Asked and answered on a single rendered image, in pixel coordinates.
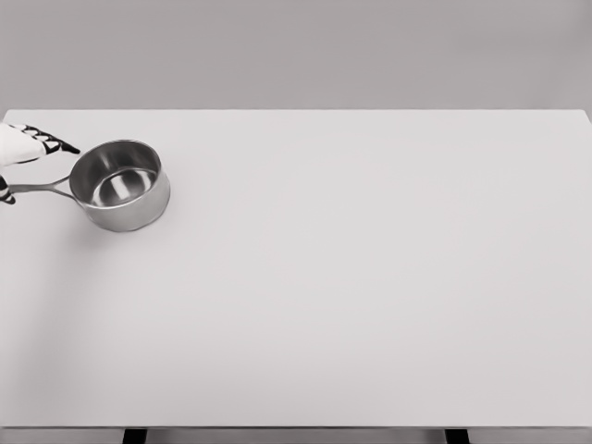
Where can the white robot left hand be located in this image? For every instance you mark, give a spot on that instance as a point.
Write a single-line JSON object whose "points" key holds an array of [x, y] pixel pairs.
{"points": [[16, 143]]}

